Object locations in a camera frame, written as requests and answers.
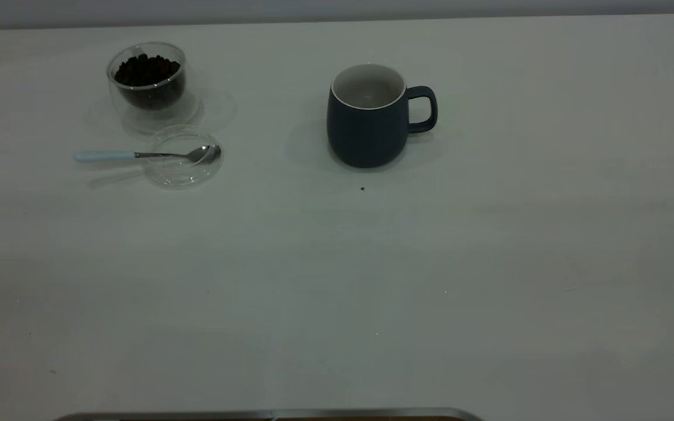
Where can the dark grey ceramic mug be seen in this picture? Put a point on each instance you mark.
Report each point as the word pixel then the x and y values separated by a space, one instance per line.
pixel 366 137

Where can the clear round glass lid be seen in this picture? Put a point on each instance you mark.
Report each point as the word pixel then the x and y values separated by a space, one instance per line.
pixel 179 174

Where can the clear double-walled glass cup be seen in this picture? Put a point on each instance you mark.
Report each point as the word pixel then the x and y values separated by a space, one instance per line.
pixel 158 117

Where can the pile of dark coffee beans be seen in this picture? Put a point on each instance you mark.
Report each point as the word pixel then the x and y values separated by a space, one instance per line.
pixel 147 73

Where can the silver metal frame bar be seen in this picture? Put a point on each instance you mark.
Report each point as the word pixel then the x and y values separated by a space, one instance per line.
pixel 255 415

